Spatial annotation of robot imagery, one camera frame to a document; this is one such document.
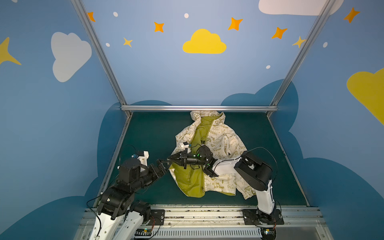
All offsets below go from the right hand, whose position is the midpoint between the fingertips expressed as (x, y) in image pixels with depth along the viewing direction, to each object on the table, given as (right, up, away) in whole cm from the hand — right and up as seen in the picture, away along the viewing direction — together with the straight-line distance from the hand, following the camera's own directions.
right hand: (169, 157), depth 74 cm
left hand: (0, -2, -6) cm, 7 cm away
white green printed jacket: (+25, +13, +37) cm, 47 cm away
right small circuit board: (+50, -38, 0) cm, 63 cm away
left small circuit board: (-13, -37, -1) cm, 39 cm away
